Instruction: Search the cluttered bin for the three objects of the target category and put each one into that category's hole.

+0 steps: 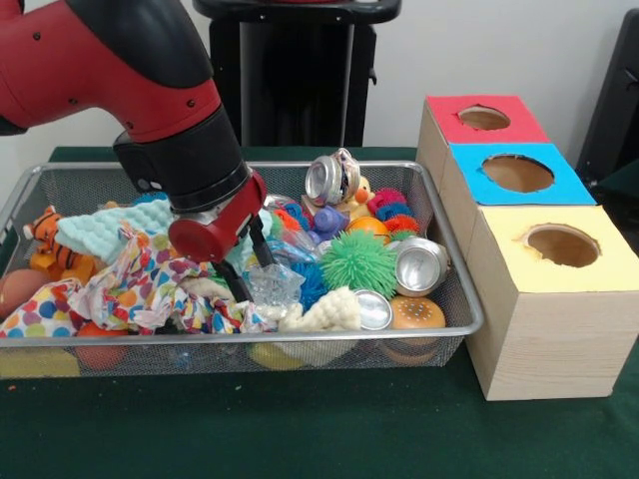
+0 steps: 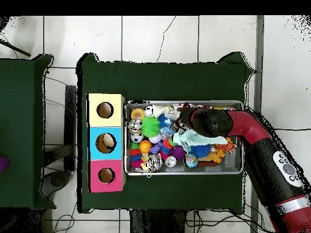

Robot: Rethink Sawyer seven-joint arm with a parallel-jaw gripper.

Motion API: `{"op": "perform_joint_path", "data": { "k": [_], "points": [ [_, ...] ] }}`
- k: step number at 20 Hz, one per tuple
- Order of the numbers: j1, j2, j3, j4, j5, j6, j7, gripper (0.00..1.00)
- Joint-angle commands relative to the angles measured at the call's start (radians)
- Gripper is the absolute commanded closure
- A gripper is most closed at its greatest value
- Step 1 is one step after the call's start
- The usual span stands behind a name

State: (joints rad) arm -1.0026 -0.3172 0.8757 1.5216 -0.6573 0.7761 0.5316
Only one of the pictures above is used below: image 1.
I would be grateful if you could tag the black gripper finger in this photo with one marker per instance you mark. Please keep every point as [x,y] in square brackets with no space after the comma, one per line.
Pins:
[263,241]
[234,279]

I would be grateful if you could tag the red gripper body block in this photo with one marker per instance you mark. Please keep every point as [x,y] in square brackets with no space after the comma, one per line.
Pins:
[215,230]

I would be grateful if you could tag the clear plastic bottle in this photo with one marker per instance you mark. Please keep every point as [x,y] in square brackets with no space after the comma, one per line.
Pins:
[272,282]

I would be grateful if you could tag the polka dot colourful cloth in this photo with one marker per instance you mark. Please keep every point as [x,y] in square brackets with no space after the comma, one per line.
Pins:
[130,289]

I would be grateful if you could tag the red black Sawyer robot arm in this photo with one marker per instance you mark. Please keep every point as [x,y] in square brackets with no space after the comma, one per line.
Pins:
[100,60]

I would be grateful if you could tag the wooden box with three holes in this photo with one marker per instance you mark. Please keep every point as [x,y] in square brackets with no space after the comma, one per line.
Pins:
[539,339]

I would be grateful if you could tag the blue spiky rubber ball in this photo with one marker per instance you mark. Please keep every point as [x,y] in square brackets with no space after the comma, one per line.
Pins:
[312,284]

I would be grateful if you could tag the crushed silver can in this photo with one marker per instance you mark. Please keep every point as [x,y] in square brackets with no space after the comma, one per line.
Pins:
[332,178]

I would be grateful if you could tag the cream knitted cloth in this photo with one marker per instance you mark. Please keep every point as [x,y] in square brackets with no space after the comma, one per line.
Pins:
[329,309]

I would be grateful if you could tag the green spiky rubber ball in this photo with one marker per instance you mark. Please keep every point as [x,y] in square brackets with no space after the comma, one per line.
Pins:
[357,261]

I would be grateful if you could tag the small orange basketball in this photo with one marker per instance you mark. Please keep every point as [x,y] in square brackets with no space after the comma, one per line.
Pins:
[371,228]

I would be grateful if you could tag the mint green fuzzy cloth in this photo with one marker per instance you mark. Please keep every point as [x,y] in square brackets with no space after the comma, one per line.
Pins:
[100,232]

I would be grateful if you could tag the smooth silver can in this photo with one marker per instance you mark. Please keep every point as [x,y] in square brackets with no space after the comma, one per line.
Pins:
[419,265]

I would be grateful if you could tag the toy burger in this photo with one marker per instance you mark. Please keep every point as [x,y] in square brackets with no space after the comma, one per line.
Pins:
[416,314]

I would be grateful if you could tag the brown toy football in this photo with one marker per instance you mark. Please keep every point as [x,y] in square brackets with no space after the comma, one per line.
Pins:
[18,291]

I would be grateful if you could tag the dark green side table cloth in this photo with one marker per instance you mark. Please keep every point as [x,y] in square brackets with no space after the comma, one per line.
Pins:
[624,182]

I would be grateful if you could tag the black upright panel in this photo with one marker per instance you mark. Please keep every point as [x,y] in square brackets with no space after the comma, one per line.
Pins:
[614,100]

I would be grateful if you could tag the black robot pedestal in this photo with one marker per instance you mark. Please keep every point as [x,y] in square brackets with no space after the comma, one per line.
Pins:
[300,90]

